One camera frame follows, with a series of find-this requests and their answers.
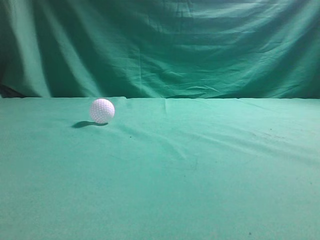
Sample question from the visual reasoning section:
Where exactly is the green backdrop curtain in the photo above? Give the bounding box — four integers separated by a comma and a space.
0, 0, 320, 99

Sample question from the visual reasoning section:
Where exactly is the white golf ball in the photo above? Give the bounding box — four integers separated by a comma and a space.
89, 98, 115, 124

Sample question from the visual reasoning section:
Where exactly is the green table cloth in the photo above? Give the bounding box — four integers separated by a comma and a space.
0, 97, 320, 240

